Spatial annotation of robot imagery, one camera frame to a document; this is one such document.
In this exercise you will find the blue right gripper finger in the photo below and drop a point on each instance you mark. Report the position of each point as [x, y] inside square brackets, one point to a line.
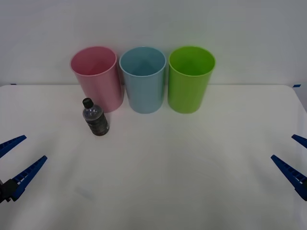
[301, 140]
[291, 173]

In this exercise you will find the pink plastic bin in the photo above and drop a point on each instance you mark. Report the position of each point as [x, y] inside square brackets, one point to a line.
[103, 91]

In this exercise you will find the dark drink plastic bottle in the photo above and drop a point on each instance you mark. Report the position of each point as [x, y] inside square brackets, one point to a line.
[97, 119]

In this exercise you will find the green plastic bin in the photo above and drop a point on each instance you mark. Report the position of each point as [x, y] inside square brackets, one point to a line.
[187, 95]

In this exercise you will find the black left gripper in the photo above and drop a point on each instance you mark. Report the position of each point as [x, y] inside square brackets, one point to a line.
[2, 191]

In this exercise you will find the pale blue plastic bin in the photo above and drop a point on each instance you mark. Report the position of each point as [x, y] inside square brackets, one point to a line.
[146, 95]

